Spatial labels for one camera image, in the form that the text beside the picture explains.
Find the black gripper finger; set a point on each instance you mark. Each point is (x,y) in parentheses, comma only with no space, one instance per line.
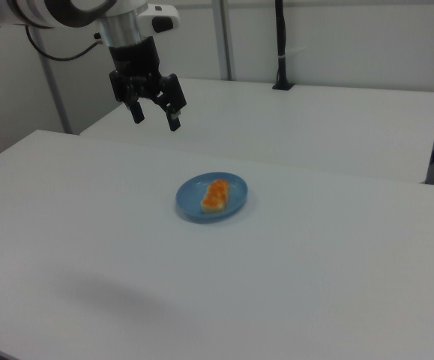
(136,110)
(173,103)

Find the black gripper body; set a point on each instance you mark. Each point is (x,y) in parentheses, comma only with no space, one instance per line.
(136,60)

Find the bread slice with orange topping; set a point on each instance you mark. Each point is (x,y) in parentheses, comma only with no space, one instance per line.
(216,197)

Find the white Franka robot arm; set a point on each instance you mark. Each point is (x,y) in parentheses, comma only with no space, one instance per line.
(126,22)

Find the blue oval plate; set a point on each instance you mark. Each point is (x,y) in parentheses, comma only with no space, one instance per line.
(190,198)

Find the white table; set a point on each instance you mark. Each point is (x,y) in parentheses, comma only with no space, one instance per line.
(276,127)

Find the grey wall frame post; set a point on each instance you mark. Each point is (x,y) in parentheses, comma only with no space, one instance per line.
(226,37)
(55,93)

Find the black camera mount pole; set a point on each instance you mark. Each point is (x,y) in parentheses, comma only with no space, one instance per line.
(282,45)

